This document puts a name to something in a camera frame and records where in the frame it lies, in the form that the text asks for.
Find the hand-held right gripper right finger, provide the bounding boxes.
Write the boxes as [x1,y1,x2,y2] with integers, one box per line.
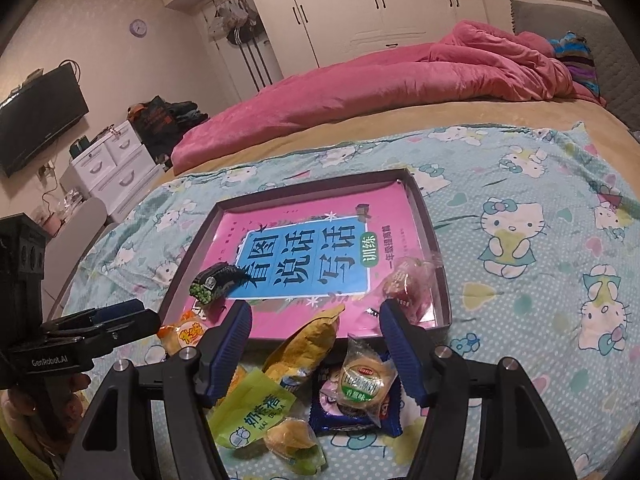
[378,299,583,480]

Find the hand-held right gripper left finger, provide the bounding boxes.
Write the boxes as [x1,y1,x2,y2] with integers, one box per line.
[60,300,253,480]

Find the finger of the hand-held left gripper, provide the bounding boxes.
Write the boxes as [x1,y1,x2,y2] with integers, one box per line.
[42,299,147,336]
[55,310,162,361]

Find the orange yellow snack packet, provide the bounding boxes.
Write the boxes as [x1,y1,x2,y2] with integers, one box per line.
[157,310,208,356]

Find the round pastry green label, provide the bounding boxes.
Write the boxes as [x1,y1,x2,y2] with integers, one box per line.
[327,337,398,428]

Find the light green snack packet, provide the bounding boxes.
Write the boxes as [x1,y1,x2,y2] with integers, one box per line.
[207,367,298,451]

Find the long yellow snack packet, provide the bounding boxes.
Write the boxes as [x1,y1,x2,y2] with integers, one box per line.
[262,304,347,401]

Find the blue cookie packet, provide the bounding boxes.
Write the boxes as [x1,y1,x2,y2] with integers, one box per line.
[307,355,403,438]

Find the dark grey shallow box tray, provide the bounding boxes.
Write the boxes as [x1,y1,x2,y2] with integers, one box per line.
[159,167,453,346]

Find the person's left hand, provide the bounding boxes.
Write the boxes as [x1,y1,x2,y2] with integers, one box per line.
[0,372,90,456]

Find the black green pea snack packet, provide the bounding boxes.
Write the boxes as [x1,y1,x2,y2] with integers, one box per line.
[189,264,256,306]

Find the pink snack in clear wrapper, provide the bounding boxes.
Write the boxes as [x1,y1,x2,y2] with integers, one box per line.
[382,256,446,321]

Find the pink book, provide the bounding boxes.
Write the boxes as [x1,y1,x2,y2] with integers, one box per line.
[182,177,446,341]

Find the light blue printed blanket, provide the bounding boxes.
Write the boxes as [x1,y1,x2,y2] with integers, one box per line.
[60,121,640,480]

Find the white drawer cabinet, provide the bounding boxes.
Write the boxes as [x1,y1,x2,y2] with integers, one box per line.
[60,120,166,223]

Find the black flat television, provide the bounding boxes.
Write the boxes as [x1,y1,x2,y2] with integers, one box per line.
[0,65,90,178]

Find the yellow patterned clothing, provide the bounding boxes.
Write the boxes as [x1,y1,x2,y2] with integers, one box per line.
[0,427,57,480]

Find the pile of dark clothes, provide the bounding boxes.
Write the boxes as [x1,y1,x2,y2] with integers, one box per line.
[127,95,208,168]

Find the white door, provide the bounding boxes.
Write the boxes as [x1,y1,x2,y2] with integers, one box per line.
[197,0,281,97]

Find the pink duvet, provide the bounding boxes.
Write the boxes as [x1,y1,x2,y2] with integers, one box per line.
[171,20,608,176]

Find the hanging bags and hats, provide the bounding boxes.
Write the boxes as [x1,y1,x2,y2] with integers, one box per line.
[207,0,262,46]

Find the striped colourful pillow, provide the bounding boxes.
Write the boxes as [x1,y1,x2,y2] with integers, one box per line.
[547,31,601,96]

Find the white wardrobe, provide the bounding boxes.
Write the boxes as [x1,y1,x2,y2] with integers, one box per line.
[155,0,488,68]

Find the grey quilted headboard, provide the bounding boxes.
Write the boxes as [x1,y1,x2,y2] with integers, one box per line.
[510,0,640,133]

